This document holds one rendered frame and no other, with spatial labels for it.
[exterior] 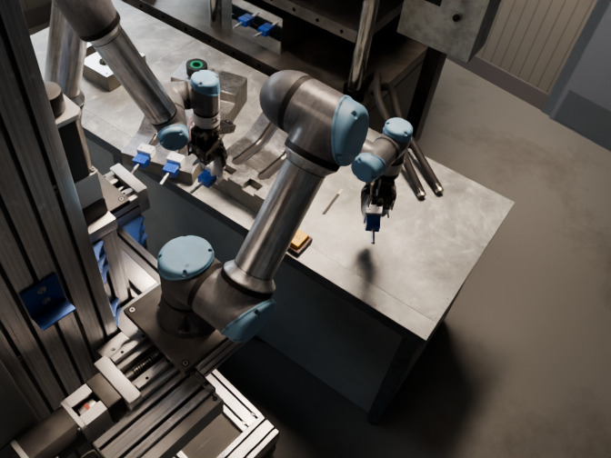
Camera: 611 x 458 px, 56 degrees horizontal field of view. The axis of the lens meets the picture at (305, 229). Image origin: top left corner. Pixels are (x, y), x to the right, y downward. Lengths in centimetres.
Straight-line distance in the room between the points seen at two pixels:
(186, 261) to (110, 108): 122
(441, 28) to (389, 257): 88
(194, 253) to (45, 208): 30
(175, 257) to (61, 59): 57
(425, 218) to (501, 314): 100
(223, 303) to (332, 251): 74
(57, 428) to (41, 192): 54
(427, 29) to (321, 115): 127
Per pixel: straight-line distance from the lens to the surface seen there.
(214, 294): 118
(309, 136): 106
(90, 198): 128
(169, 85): 160
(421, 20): 228
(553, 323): 297
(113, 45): 134
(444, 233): 198
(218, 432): 216
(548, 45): 399
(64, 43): 149
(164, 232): 241
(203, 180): 181
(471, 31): 221
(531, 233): 328
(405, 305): 176
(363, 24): 224
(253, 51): 265
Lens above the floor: 223
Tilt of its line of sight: 50 degrees down
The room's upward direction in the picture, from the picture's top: 9 degrees clockwise
